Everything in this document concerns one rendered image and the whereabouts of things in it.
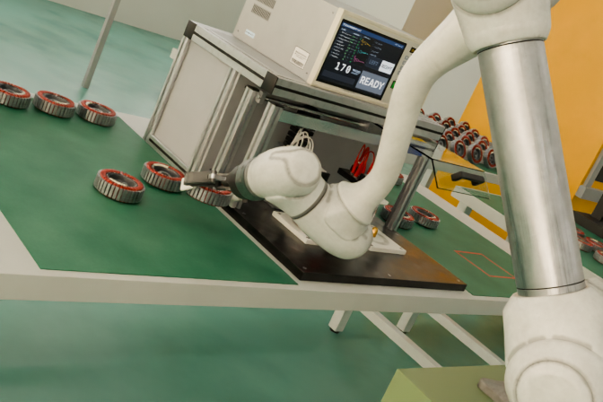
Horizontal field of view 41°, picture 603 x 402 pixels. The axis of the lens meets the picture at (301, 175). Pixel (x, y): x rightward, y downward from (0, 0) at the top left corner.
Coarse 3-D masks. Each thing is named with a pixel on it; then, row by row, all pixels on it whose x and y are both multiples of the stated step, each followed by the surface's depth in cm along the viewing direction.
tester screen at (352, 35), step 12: (348, 24) 204; (336, 36) 204; (348, 36) 206; (360, 36) 208; (372, 36) 211; (336, 48) 206; (348, 48) 208; (360, 48) 210; (372, 48) 213; (384, 48) 215; (396, 48) 218; (336, 60) 207; (348, 60) 210; (360, 60) 212; (384, 60) 217; (396, 60) 220; (336, 72) 209; (360, 72) 214; (372, 72) 217; (348, 84) 214
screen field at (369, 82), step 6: (366, 72) 215; (360, 78) 215; (366, 78) 217; (372, 78) 218; (378, 78) 219; (384, 78) 221; (360, 84) 216; (366, 84) 218; (372, 84) 219; (378, 84) 220; (384, 84) 222; (366, 90) 219; (372, 90) 220; (378, 90) 221
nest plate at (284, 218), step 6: (276, 216) 210; (282, 216) 209; (288, 216) 211; (282, 222) 208; (288, 222) 207; (288, 228) 206; (294, 228) 205; (294, 234) 204; (300, 234) 202; (306, 240) 201; (312, 240) 202
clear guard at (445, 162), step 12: (420, 144) 224; (432, 144) 233; (432, 156) 214; (444, 156) 223; (456, 156) 231; (444, 168) 214; (456, 168) 218; (468, 168) 222; (444, 180) 212; (468, 180) 220; (468, 192) 218; (480, 192) 222
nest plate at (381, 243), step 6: (378, 234) 231; (384, 234) 234; (372, 240) 223; (378, 240) 225; (384, 240) 228; (390, 240) 230; (372, 246) 218; (378, 246) 220; (384, 246) 223; (390, 246) 225; (396, 246) 228; (390, 252) 223; (396, 252) 225; (402, 252) 226
